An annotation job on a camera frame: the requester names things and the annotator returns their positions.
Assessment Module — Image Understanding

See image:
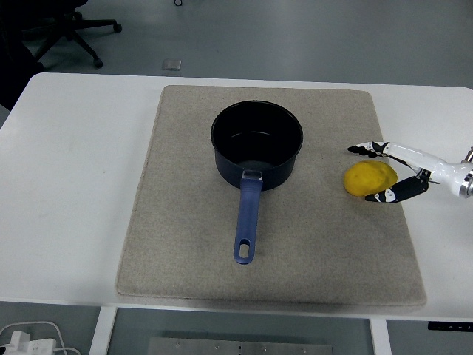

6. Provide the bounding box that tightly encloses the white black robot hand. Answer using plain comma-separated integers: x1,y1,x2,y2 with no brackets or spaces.
347,140,469,203

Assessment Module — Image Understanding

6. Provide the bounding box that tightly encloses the black office chair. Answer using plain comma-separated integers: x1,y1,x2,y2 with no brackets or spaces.
21,0,123,70

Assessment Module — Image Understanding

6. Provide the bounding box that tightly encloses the grey metal plate with screws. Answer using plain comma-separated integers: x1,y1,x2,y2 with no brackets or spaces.
147,336,336,355

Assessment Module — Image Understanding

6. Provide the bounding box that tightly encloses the beige fabric mat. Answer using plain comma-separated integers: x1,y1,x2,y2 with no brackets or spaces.
115,84,428,307

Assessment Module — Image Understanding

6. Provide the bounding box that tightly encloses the white cable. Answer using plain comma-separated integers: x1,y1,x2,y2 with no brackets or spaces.
0,320,81,355

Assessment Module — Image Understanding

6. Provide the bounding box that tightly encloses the white table leg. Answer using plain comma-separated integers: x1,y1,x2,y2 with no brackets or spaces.
89,306,118,355
369,317,392,355

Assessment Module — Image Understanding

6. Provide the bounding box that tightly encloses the black table control panel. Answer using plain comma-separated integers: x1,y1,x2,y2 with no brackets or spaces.
428,322,473,331

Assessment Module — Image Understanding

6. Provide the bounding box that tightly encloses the person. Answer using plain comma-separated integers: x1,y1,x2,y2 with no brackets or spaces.
0,0,44,112

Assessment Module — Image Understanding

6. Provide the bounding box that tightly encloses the blue pot with handle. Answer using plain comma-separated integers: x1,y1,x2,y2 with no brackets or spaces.
211,100,305,266

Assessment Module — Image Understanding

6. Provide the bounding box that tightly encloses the white power strip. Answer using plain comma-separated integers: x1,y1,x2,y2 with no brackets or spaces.
0,331,56,355

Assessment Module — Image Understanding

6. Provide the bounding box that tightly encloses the yellow potato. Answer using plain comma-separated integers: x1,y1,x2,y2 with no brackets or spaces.
343,160,399,197

